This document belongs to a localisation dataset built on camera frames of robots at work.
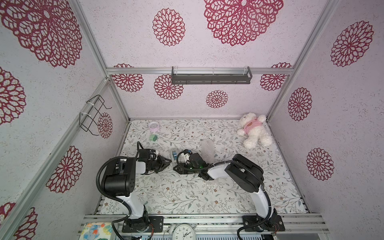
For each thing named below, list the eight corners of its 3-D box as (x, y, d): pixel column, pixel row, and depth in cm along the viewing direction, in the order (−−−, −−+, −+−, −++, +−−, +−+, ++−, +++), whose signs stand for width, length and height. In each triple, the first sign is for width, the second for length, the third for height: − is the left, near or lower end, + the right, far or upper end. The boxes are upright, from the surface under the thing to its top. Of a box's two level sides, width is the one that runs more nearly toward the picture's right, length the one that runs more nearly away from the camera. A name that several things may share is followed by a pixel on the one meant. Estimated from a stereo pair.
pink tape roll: (148, 131, 116) (147, 128, 113) (150, 124, 120) (149, 121, 118) (158, 131, 116) (157, 128, 113) (159, 124, 120) (159, 121, 118)
